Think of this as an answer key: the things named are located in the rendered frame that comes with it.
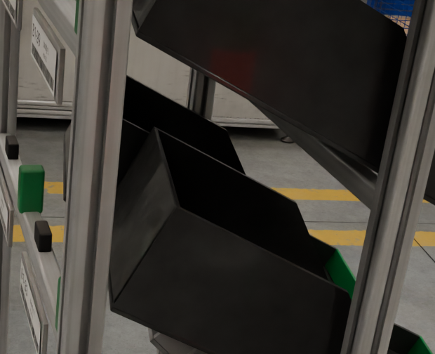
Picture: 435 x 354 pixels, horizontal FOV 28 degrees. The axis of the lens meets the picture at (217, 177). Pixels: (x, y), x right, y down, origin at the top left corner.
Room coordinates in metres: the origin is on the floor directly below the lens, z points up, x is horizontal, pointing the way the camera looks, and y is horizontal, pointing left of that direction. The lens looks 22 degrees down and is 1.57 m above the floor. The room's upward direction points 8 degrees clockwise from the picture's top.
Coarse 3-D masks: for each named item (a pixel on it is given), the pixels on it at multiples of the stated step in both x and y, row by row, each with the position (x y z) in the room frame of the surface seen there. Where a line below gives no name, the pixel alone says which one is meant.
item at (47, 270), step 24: (48, 0) 0.48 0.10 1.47; (72, 0) 0.46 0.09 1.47; (72, 24) 0.41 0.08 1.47; (72, 48) 0.41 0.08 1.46; (0, 144) 0.65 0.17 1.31; (312, 144) 0.53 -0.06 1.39; (336, 168) 0.50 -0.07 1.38; (360, 168) 0.48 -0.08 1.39; (360, 192) 0.47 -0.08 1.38; (24, 216) 0.52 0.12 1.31; (48, 264) 0.46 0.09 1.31; (48, 288) 0.44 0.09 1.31; (48, 312) 0.43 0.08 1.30
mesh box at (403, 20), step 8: (368, 0) 5.25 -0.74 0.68; (376, 0) 5.17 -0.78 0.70; (384, 0) 5.07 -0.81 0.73; (392, 0) 4.98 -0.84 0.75; (400, 0) 4.90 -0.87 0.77; (408, 0) 4.81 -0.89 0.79; (376, 8) 5.15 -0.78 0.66; (384, 8) 5.05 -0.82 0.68; (392, 8) 4.96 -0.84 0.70; (400, 8) 4.88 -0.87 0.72; (408, 8) 4.79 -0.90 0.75; (392, 16) 4.95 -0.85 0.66; (400, 16) 4.86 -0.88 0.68; (408, 16) 4.77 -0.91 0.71; (400, 24) 4.84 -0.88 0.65; (408, 24) 4.76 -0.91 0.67
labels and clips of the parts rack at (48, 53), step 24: (48, 24) 0.47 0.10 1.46; (48, 48) 0.45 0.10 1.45; (48, 72) 0.44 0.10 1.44; (0, 168) 0.63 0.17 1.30; (24, 168) 0.53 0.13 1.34; (0, 192) 0.61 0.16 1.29; (24, 192) 0.53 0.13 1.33; (0, 216) 0.60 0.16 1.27; (48, 240) 0.48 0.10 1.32; (24, 264) 0.49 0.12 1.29; (24, 288) 0.49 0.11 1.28
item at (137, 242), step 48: (144, 144) 0.56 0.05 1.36; (144, 192) 0.50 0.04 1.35; (192, 192) 0.57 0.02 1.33; (240, 192) 0.58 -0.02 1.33; (144, 240) 0.45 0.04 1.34; (192, 240) 0.44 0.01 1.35; (240, 240) 0.45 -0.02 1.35; (288, 240) 0.59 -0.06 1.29; (144, 288) 0.44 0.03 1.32; (192, 288) 0.44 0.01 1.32; (240, 288) 0.45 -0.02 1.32; (288, 288) 0.45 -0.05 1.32; (336, 288) 0.46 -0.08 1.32; (192, 336) 0.44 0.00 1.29; (240, 336) 0.45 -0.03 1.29; (288, 336) 0.46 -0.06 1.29; (336, 336) 0.46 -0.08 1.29
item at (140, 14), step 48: (144, 0) 0.46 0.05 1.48; (192, 0) 0.44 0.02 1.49; (240, 0) 0.44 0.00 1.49; (288, 0) 0.45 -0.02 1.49; (336, 0) 0.45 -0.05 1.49; (192, 48) 0.44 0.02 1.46; (240, 48) 0.44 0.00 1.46; (288, 48) 0.45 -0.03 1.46; (336, 48) 0.45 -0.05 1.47; (384, 48) 0.46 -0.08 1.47; (288, 96) 0.45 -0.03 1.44; (336, 96) 0.46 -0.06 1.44; (384, 96) 0.46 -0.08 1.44; (336, 144) 0.46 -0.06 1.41; (432, 192) 0.47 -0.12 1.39
